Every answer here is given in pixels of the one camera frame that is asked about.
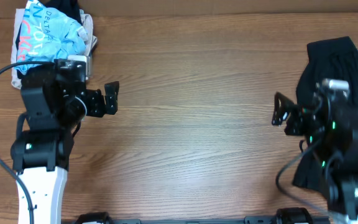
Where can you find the black garment in pile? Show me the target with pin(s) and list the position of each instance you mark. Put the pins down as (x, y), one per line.
(69, 7)

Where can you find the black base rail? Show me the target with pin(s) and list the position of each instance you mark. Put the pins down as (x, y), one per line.
(282, 215)

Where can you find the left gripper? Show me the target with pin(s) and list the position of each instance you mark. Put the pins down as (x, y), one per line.
(97, 102)

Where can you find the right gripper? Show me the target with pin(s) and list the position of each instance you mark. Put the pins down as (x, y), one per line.
(294, 121)

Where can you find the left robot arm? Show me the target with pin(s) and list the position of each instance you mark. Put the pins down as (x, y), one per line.
(56, 101)

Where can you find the beige garment in pile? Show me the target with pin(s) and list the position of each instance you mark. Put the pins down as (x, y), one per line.
(87, 28)

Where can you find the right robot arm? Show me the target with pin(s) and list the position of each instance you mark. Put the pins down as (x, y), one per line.
(329, 164)

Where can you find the black t-shirt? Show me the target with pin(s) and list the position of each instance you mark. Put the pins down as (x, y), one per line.
(333, 59)

